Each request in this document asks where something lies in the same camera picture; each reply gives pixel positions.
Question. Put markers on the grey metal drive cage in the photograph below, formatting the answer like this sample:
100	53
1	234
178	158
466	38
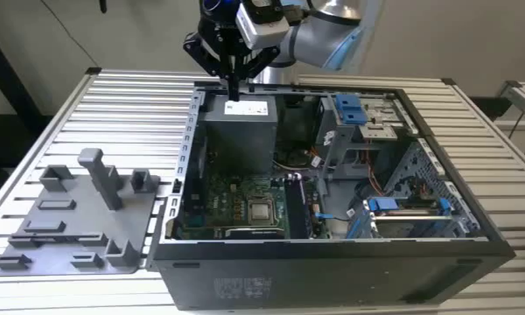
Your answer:
376	131

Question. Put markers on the black graphics card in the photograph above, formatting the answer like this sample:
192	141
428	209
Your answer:
253	232

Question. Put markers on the blue disk carrier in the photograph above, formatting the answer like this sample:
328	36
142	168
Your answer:
349	108

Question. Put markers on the black table corner cap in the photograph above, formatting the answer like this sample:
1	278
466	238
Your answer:
448	81
93	70

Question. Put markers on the black stand post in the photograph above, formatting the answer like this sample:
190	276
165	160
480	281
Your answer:
4	72

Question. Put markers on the metal side table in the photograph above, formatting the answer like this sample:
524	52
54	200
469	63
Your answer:
522	95

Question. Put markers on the black RAM stick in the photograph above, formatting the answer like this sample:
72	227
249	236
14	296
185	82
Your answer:
298	210
61	236

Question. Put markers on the grey power supply unit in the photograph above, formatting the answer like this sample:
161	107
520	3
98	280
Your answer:
238	144

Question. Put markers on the black wall antenna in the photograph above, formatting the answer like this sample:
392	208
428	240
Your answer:
102	6

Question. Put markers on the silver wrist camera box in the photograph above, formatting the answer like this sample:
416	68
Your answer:
262	33

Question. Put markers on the silver CPU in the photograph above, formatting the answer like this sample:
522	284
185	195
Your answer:
261	211

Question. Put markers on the black block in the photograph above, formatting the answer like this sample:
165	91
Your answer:
489	106

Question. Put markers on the black PC case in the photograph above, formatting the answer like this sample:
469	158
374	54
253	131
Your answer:
288	279

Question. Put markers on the grey parts rack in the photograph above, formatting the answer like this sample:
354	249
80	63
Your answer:
82	210

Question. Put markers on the CPU socket frame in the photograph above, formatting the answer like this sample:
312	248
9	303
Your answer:
262	198

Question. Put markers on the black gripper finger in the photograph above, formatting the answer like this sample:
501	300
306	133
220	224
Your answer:
253	67
230	85

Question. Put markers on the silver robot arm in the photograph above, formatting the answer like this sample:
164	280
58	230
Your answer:
314	39

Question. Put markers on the hard disk in blue carrier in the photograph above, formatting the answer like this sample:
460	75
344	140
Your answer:
385	204

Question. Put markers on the green motherboard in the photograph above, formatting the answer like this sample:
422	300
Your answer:
226	197

